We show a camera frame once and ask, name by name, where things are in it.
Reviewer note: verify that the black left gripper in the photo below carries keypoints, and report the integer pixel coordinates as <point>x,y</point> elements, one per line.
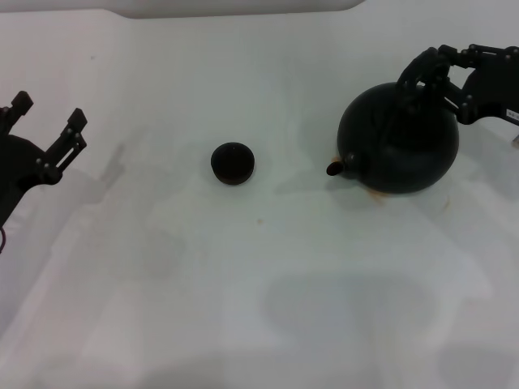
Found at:
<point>14,170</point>

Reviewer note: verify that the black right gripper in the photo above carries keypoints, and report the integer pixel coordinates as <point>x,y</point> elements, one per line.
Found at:
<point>492,85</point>

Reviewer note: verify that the black round teapot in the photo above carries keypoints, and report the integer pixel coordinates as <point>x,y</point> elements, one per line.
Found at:
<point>405,154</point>

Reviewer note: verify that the dark brown teacup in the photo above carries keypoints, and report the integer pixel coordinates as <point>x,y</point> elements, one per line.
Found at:
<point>233,170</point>

